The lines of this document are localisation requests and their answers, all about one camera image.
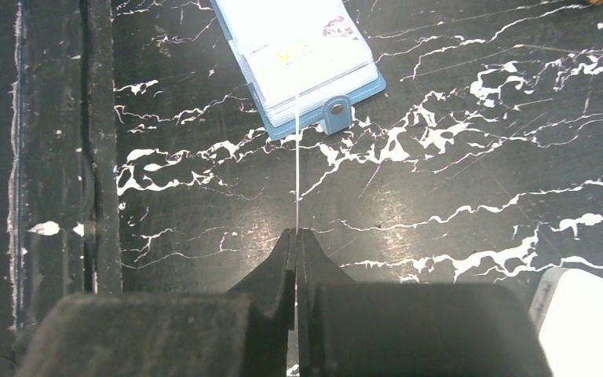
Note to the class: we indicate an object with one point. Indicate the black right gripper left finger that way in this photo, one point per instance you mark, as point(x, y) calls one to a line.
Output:
point(242, 332)

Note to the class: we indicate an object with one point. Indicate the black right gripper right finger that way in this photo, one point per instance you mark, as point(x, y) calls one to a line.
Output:
point(351, 328)

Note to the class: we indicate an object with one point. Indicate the light blue card holder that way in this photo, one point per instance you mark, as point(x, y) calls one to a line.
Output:
point(246, 23)

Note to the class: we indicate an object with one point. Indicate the silver VIP credit card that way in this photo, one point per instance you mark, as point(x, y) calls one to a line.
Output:
point(304, 54)

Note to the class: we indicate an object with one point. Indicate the white rectangular box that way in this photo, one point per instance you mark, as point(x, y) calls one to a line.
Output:
point(567, 311)

